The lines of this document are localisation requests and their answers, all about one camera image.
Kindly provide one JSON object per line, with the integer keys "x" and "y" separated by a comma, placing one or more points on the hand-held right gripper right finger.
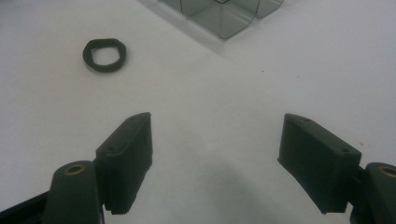
{"x": 320, "y": 161}

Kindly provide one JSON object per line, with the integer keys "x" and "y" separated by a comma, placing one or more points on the clear plastic compartment box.
{"x": 224, "y": 18}

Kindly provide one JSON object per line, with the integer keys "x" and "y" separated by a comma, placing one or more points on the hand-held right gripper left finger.
{"x": 124, "y": 161}

